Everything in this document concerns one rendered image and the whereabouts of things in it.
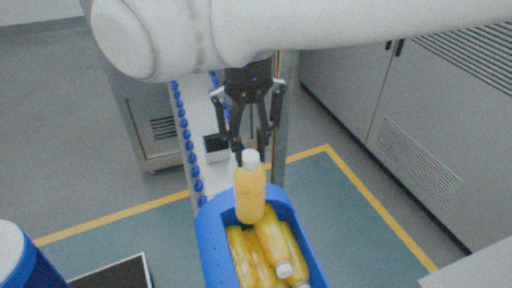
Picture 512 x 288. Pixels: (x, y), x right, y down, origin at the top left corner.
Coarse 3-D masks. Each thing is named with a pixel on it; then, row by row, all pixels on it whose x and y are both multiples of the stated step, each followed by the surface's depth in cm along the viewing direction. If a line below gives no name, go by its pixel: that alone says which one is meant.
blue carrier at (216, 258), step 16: (224, 192) 88; (272, 192) 90; (208, 208) 88; (224, 208) 85; (288, 208) 100; (208, 224) 86; (224, 224) 98; (240, 224) 100; (208, 240) 84; (224, 240) 80; (304, 240) 91; (208, 256) 82; (224, 256) 77; (304, 256) 93; (208, 272) 80; (224, 272) 75; (320, 272) 82
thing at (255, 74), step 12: (264, 60) 50; (228, 72) 51; (240, 72) 50; (252, 72) 50; (264, 72) 51; (228, 84) 53; (240, 84) 54; (252, 84) 51; (264, 84) 55; (252, 96) 56
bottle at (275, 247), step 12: (264, 216) 92; (276, 216) 94; (264, 228) 90; (276, 228) 90; (264, 240) 88; (276, 240) 87; (264, 252) 87; (276, 252) 85; (288, 252) 86; (276, 264) 85
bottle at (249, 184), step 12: (240, 168) 68; (252, 168) 67; (240, 180) 69; (252, 180) 68; (264, 180) 70; (240, 192) 71; (252, 192) 70; (264, 192) 73; (240, 204) 74; (252, 204) 73; (264, 204) 77; (240, 216) 77; (252, 216) 76
